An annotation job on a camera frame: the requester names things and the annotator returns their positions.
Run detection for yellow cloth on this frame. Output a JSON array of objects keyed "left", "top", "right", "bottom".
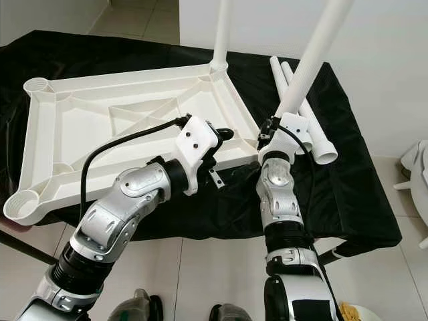
[{"left": 341, "top": 302, "right": 365, "bottom": 320}]

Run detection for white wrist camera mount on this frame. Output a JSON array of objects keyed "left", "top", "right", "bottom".
[
  {"left": 174, "top": 115, "right": 223, "bottom": 196},
  {"left": 261, "top": 112, "right": 312, "bottom": 165}
]

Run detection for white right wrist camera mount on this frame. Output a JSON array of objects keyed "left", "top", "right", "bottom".
[{"left": 261, "top": 112, "right": 312, "bottom": 165}]

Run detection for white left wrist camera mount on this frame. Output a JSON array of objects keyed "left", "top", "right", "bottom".
[{"left": 174, "top": 115, "right": 223, "bottom": 196}]

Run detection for grey robot left foot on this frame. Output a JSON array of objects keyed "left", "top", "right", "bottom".
[{"left": 107, "top": 288, "right": 165, "bottom": 321}]

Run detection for black tablecloth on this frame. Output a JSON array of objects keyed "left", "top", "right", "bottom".
[{"left": 0, "top": 30, "right": 403, "bottom": 258}]

